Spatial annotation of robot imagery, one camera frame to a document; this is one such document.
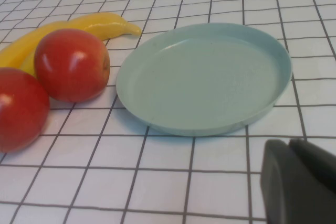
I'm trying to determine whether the light teal round plate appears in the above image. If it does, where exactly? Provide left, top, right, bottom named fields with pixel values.
left=115, top=23, right=293, bottom=137

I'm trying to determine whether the yellow banana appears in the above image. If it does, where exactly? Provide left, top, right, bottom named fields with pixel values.
left=0, top=12, right=142, bottom=69

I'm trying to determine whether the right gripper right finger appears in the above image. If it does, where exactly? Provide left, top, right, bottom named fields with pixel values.
left=288, top=138, right=336, bottom=184

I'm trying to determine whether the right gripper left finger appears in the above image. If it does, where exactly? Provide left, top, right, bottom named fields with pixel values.
left=260, top=138, right=336, bottom=224

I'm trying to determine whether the white grid-patterned tablecloth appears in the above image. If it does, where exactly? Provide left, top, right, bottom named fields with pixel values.
left=0, top=0, right=336, bottom=224

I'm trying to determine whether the red apple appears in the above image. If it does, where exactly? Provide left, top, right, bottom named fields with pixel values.
left=0, top=67, right=51, bottom=154
left=33, top=28, right=111, bottom=103

